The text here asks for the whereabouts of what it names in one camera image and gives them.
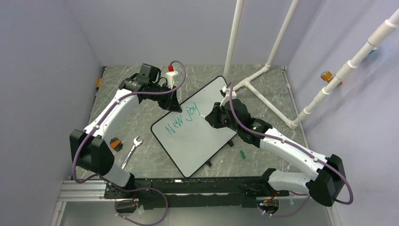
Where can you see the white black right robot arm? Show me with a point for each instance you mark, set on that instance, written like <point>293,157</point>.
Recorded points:
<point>320,177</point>

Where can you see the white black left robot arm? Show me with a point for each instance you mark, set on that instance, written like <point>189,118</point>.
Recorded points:
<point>90,147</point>

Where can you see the orange black clamp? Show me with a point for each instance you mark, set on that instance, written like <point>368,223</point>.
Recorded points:
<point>116,144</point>

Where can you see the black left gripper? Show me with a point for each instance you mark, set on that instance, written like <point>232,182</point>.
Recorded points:
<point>174,104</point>

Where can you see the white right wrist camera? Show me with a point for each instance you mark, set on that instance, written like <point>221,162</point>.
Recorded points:
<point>228,94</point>

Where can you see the silver open-end wrench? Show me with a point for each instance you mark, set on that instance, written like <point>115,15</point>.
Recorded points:
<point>136,143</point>

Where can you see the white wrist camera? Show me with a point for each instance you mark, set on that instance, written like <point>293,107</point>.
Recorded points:
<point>228,94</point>
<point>174,78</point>

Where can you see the white whiteboard black frame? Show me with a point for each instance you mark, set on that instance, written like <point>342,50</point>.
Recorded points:
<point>187,138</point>

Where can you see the green marker cap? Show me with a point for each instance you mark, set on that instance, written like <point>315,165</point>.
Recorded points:
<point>242,154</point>

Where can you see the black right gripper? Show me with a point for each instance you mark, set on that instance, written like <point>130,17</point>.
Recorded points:
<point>212,117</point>

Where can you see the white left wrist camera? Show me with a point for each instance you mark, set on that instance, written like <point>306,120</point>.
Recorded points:
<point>174,78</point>

